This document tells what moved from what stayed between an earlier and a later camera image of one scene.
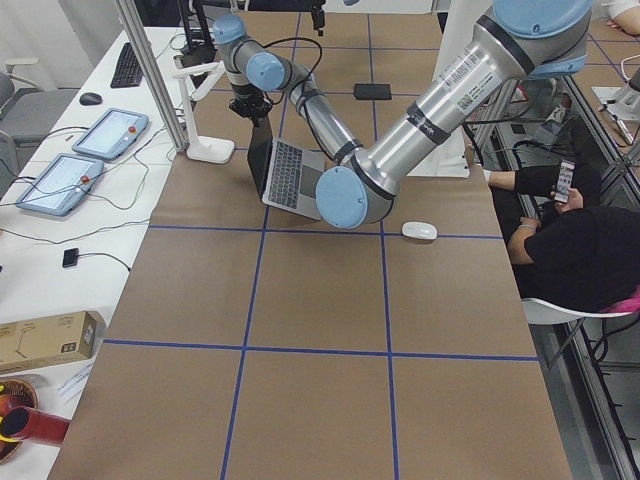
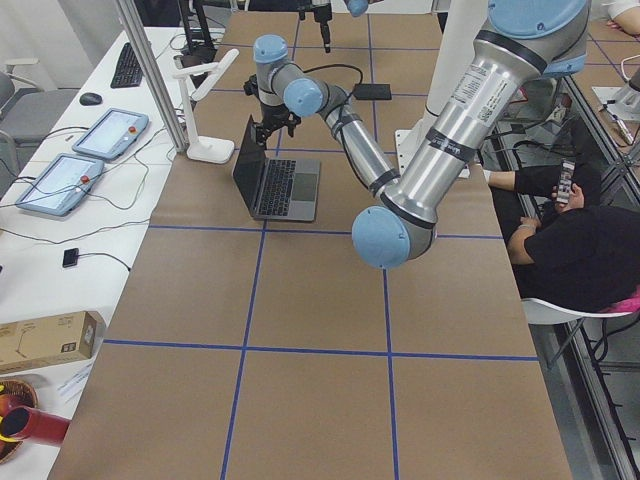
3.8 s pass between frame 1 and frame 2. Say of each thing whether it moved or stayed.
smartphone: stayed
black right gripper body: moved
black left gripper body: moved
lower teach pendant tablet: stayed
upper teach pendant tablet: stayed
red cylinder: stayed
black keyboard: stayed
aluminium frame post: stayed
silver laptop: moved
